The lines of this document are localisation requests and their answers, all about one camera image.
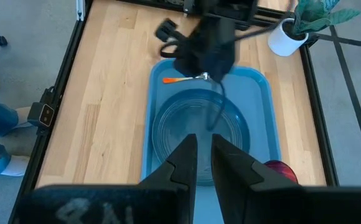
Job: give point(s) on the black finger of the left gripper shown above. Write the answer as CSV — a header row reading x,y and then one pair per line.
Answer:
x,y
219,70

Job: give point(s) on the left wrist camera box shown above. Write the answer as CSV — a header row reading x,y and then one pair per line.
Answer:
x,y
167,31

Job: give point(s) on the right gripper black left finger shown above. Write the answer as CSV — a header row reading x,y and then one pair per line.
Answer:
x,y
168,202

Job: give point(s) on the snake plant in white pot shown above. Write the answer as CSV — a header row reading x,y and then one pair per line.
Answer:
x,y
284,43

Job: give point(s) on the small black camera box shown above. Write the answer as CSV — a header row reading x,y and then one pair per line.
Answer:
x,y
39,113

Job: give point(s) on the dark blue round plate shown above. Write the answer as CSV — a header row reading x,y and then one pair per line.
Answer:
x,y
183,118

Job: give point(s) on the red purple patterned cup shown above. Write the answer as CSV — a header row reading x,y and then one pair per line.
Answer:
x,y
281,171

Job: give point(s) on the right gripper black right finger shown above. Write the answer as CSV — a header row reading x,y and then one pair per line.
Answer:
x,y
246,202

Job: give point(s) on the light blue plastic tray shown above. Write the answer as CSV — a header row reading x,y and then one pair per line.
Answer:
x,y
255,93

